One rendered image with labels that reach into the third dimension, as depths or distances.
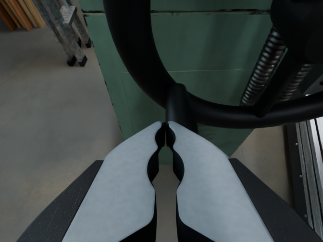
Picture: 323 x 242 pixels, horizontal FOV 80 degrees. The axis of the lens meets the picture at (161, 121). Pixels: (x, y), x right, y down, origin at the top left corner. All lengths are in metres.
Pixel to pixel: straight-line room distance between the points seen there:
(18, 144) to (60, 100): 0.30
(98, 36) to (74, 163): 0.73
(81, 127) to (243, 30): 0.89
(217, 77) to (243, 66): 0.06
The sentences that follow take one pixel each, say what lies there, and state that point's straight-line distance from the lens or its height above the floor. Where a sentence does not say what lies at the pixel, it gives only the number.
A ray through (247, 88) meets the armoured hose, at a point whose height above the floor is 0.67.
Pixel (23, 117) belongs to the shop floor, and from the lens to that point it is 1.26.
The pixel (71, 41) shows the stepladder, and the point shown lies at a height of 0.17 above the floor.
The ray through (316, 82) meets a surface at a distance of 0.52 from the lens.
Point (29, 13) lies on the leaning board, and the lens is 1.80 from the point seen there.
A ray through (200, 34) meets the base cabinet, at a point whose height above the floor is 0.67.
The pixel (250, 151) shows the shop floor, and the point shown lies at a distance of 1.05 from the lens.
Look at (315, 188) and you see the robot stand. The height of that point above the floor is 0.20.
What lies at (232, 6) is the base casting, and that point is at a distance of 0.36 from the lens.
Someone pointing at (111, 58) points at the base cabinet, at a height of 0.63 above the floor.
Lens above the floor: 0.88
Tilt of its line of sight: 58 degrees down
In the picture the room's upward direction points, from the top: 2 degrees clockwise
